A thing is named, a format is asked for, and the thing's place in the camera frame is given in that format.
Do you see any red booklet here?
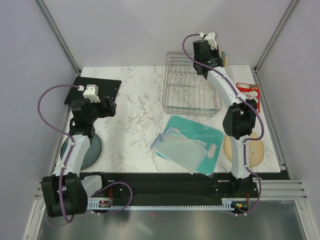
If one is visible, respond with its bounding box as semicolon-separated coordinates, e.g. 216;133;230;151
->
236;82;261;113

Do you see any metal wire dish rack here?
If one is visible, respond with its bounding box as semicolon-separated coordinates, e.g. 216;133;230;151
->
162;52;223;116

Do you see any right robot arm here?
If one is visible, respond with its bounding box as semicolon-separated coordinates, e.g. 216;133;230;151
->
193;39;257;197

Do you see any blue and beige plate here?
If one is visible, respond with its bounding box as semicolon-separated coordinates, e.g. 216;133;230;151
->
220;51;228;68

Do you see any black square plate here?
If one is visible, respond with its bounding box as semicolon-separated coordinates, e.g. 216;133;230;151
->
64;76;122;105

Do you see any beige bird plate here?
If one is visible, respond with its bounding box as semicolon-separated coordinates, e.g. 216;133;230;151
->
223;135;265;167
217;45;222;59

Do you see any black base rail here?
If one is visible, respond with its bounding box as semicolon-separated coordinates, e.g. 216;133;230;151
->
95;173;258;206

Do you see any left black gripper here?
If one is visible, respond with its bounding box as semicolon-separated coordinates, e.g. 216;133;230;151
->
85;96;116;124

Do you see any clear plastic zip bag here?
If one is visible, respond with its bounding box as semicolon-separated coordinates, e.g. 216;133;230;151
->
151;127;208;174

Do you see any dark teal plate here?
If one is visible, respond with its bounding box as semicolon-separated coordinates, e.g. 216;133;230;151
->
59;134;103;174

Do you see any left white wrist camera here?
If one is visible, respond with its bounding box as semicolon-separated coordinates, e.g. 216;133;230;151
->
77;84;100;103

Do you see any light blue cable duct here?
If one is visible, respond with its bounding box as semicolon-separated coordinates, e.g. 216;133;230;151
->
87;198;235;211

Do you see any teal cutting board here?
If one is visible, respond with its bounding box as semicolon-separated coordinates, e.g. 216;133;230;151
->
151;116;224;175

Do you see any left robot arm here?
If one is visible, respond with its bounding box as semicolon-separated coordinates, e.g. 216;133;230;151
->
41;96;117;218

